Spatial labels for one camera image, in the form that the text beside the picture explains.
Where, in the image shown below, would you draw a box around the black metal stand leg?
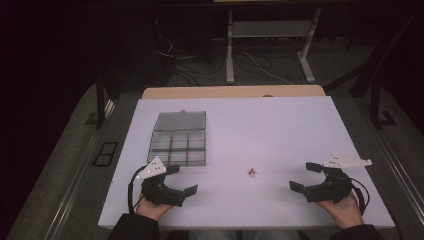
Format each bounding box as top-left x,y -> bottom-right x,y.
369,74 -> 398,130
95,71 -> 116,131

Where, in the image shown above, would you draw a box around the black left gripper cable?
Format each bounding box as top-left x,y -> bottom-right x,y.
127,165 -> 148,215

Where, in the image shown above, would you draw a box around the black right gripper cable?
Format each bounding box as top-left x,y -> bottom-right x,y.
349,177 -> 371,216

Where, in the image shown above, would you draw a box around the person's left hand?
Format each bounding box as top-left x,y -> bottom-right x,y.
135,193 -> 175,222

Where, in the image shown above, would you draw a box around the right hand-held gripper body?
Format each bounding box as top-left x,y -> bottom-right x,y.
303,153 -> 373,204

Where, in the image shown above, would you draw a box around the white floor cable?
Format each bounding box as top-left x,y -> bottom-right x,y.
242,49 -> 294,86

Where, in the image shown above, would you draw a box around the metal floor rail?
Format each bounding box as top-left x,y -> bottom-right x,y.
364,119 -> 424,218
42,99 -> 117,240

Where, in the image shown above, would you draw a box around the clear plastic compartment box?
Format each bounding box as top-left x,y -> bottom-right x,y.
146,109 -> 207,167

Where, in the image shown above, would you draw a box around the white metal stand frame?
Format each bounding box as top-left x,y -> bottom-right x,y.
225,7 -> 323,85

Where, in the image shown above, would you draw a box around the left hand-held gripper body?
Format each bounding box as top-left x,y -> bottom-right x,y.
134,156 -> 188,208

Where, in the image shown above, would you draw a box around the black floor cables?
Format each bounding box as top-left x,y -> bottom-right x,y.
164,49 -> 228,87

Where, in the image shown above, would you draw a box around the person's right hand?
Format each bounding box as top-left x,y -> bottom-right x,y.
314,192 -> 365,230

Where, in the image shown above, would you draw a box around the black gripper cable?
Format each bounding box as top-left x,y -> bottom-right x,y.
349,177 -> 371,216
127,165 -> 148,215

